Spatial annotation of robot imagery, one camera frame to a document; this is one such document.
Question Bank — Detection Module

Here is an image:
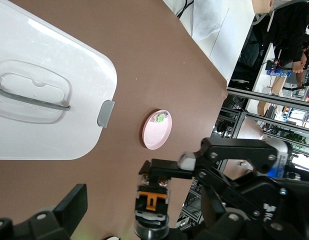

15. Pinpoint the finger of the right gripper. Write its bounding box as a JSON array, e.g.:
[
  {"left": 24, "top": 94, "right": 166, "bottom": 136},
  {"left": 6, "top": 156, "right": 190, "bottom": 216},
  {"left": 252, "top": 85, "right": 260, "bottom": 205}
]
[{"left": 138, "top": 159, "right": 262, "bottom": 218}]

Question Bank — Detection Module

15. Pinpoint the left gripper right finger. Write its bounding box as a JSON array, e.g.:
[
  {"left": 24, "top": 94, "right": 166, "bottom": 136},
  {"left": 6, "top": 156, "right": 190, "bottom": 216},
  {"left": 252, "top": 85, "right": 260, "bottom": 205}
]
[{"left": 179, "top": 186, "right": 265, "bottom": 240}]

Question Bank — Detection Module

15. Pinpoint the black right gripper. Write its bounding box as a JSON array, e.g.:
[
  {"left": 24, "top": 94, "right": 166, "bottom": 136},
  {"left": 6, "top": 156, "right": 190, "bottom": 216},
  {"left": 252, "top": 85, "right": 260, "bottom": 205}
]
[{"left": 178, "top": 136, "right": 309, "bottom": 240}]

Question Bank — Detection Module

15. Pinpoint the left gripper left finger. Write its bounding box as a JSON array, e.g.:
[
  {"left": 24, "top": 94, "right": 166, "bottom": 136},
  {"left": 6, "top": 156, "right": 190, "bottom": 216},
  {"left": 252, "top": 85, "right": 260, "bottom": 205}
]
[{"left": 0, "top": 183, "right": 89, "bottom": 240}]

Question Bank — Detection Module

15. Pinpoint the orange and black switch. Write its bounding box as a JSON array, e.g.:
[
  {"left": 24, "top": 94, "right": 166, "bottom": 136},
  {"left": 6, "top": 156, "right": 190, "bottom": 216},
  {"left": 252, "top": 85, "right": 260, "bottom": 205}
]
[{"left": 133, "top": 174, "right": 170, "bottom": 238}]

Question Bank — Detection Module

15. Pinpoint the grey box latch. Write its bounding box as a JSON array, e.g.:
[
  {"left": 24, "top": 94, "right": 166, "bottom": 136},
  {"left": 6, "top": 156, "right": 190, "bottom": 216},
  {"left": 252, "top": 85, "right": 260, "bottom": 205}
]
[{"left": 96, "top": 99, "right": 116, "bottom": 129}]

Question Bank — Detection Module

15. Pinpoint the white lidded storage box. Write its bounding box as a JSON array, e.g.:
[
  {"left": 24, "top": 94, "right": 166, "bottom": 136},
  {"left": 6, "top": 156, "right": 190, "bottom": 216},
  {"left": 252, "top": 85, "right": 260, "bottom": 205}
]
[{"left": 0, "top": 0, "right": 118, "bottom": 161}]

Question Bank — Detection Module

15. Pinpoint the pink round plate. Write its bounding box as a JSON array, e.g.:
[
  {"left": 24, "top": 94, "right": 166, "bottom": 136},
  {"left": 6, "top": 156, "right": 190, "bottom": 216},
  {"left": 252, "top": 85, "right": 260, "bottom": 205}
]
[{"left": 141, "top": 108, "right": 173, "bottom": 151}]

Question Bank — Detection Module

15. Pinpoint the blue labelled bottle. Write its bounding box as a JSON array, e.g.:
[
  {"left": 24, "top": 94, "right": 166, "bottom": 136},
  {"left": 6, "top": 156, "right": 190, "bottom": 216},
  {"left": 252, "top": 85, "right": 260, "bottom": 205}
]
[{"left": 266, "top": 69, "right": 292, "bottom": 77}]

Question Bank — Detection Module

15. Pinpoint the brown table cover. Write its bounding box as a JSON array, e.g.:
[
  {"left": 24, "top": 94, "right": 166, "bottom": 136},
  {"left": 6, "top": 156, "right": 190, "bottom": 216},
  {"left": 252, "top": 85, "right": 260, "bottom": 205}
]
[{"left": 0, "top": 0, "right": 229, "bottom": 240}]

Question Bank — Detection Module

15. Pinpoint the person in black clothes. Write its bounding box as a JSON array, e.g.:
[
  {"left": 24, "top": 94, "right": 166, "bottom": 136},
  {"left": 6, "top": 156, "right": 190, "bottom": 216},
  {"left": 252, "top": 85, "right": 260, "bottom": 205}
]
[{"left": 268, "top": 0, "right": 309, "bottom": 76}]

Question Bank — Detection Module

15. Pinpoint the white plastic cover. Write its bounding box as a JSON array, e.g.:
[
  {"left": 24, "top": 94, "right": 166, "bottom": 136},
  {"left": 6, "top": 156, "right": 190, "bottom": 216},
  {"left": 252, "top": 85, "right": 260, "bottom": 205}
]
[{"left": 178, "top": 0, "right": 230, "bottom": 42}]

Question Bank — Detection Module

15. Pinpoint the brown cardboard roll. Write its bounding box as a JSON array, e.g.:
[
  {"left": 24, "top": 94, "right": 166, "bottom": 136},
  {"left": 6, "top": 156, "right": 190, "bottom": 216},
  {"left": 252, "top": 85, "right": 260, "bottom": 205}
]
[{"left": 251, "top": 0, "right": 275, "bottom": 14}]

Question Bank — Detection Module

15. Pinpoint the green and clear switch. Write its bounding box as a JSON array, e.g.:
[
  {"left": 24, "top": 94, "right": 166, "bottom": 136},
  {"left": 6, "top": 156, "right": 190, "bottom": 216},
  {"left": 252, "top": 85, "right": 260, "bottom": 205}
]
[{"left": 151, "top": 111, "right": 169, "bottom": 124}]

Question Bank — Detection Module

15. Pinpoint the aluminium frame post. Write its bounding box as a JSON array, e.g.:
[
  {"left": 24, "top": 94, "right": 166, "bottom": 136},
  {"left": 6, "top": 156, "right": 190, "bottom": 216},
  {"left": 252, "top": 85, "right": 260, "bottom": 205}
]
[{"left": 216, "top": 87, "right": 309, "bottom": 176}]

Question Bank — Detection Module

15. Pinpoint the black cable bundle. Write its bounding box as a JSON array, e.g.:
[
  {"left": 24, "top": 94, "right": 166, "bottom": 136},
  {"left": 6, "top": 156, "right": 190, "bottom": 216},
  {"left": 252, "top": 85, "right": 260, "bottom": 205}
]
[{"left": 175, "top": 0, "right": 195, "bottom": 20}]

